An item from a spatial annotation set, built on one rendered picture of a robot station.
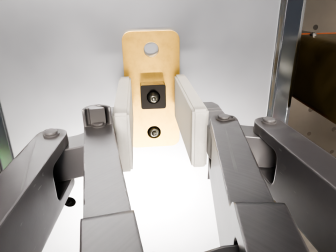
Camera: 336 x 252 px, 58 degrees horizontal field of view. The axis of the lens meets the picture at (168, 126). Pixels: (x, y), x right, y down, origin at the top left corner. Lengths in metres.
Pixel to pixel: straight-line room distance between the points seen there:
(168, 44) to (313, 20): 0.41
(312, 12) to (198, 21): 0.39
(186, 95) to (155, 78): 0.06
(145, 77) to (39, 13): 0.08
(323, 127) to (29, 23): 0.56
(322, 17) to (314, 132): 0.21
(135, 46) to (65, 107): 0.07
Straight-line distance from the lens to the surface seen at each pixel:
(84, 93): 0.22
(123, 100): 0.15
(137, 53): 0.21
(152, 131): 0.22
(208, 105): 0.17
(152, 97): 0.20
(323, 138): 0.67
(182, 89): 0.17
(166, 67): 0.21
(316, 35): 0.30
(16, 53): 0.22
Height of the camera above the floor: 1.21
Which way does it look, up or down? 66 degrees down
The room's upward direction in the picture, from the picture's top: 165 degrees clockwise
